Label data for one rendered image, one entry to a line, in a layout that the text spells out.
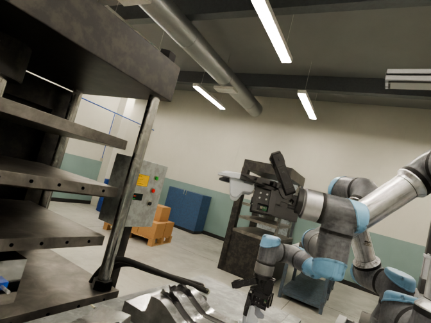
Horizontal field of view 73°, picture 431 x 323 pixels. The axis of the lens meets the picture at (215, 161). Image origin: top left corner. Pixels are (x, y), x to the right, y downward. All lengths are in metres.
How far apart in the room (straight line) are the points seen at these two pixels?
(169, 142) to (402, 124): 6.55
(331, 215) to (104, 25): 1.09
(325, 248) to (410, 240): 6.96
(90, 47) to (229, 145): 7.54
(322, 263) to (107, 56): 1.10
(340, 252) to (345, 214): 0.09
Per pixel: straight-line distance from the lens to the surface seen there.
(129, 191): 1.54
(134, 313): 1.38
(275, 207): 0.72
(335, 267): 0.75
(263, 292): 1.24
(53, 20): 1.24
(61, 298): 1.54
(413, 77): 1.33
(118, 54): 1.38
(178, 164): 9.37
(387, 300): 0.99
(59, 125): 1.38
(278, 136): 8.19
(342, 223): 0.74
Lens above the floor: 1.42
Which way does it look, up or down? 5 degrees up
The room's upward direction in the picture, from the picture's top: 14 degrees clockwise
